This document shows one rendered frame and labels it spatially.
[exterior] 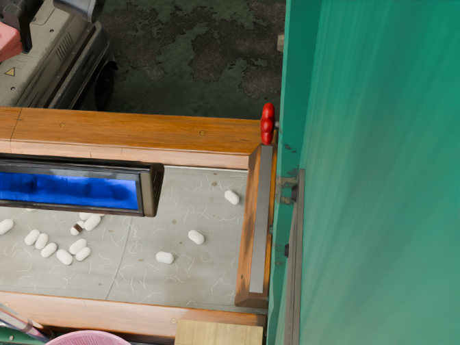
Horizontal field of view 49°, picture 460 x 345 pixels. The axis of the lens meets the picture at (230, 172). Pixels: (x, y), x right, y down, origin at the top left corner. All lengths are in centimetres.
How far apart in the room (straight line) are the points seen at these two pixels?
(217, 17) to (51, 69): 90
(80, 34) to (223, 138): 98
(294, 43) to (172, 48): 215
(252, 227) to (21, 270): 47
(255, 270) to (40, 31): 124
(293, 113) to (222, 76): 198
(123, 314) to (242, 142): 42
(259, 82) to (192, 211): 120
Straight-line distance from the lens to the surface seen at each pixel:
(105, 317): 96
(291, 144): 21
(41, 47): 178
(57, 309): 99
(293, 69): 17
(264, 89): 212
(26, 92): 172
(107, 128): 114
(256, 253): 85
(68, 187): 70
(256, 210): 88
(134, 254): 101
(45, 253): 105
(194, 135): 108
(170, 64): 224
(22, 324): 90
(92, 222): 104
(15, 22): 71
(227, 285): 96
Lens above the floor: 166
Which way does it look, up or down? 61 degrees down
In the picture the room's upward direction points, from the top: 6 degrees counter-clockwise
